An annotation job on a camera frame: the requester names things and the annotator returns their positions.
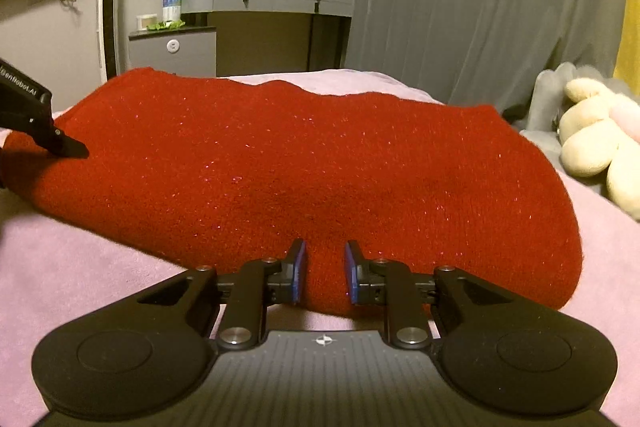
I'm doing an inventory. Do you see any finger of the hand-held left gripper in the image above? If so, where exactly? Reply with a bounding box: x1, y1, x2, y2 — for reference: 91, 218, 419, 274
31, 116, 90, 160

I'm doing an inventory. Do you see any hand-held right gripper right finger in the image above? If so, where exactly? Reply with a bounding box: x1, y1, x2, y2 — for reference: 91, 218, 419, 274
343, 239, 507, 352

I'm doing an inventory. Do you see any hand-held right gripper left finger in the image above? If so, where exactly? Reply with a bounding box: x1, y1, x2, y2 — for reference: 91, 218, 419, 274
135, 237, 307, 352

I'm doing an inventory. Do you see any red knit cardigan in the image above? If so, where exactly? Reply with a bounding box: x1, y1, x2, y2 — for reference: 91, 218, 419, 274
0, 67, 584, 314

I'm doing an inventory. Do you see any white tall standing panel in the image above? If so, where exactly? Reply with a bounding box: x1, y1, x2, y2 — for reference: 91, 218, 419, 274
95, 0, 122, 84

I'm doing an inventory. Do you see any grey nightstand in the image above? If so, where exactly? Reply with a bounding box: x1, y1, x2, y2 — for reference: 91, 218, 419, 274
128, 26, 218, 78

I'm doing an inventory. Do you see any grey dressing table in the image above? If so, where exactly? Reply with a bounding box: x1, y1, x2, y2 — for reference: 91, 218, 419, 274
180, 0, 357, 76

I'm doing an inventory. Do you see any grey plush cushion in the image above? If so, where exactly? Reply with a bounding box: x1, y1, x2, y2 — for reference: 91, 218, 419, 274
501, 61, 617, 168

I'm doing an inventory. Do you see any cream flower plush pillow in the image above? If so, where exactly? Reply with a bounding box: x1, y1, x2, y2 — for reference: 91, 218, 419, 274
557, 77, 640, 222

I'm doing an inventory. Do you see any grey curtain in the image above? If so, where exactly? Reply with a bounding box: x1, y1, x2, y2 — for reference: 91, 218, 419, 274
320, 0, 628, 108

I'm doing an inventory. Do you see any yellow cloth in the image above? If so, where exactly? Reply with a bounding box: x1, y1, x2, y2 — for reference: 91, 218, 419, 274
613, 0, 635, 82

